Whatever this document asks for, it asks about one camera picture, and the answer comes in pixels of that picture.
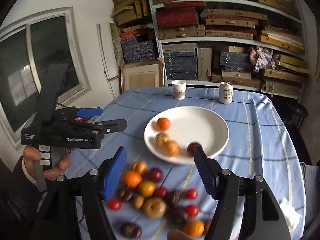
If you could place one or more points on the window with white frame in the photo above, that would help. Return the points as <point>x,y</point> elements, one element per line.
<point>28,47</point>

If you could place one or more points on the dark purple fruit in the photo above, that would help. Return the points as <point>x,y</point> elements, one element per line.
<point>173,197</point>

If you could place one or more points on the white ceramic plate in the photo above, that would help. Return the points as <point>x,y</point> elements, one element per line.
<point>189,124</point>

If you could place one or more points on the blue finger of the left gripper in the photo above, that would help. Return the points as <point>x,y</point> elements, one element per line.
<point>88,112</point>
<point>111,126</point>

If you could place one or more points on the blue checked tablecloth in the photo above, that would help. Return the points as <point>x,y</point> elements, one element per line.
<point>239,158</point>

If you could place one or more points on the yellow orange round fruit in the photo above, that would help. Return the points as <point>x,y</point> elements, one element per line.
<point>146,188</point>

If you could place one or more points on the large orange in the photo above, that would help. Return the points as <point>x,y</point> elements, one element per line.
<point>163,124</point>
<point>131,178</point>

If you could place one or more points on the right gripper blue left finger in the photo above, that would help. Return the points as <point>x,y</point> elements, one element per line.
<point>112,175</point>

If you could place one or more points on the red tomato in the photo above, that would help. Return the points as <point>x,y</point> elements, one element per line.
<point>115,204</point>
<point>161,192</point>

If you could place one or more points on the wooden framed board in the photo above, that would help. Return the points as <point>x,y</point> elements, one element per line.
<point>149,73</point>

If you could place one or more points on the dark red plum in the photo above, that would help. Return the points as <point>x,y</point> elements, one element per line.
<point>155,175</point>
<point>191,148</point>

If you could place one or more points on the white beverage can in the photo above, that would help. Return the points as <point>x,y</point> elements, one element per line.
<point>225,92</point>

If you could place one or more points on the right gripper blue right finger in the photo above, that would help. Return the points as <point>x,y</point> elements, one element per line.
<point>206,169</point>

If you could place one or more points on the person's left hand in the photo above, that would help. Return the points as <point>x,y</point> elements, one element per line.
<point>32,155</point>

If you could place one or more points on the white metal shelf unit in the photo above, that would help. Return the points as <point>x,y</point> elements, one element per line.
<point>206,42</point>

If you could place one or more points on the white paper cup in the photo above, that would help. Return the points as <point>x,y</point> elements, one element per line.
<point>179,89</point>

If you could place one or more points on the yellow speckled apple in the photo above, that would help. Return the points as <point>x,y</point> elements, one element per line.
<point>162,139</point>

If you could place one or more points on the large orange front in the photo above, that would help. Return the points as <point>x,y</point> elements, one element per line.
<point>131,178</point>

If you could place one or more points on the dark brown fruit front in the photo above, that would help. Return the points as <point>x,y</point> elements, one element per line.
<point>131,230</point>

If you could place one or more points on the large orange back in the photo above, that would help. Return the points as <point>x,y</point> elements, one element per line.
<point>163,124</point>

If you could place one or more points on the pink crumpled cloth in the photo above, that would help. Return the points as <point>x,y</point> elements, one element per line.
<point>261,58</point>

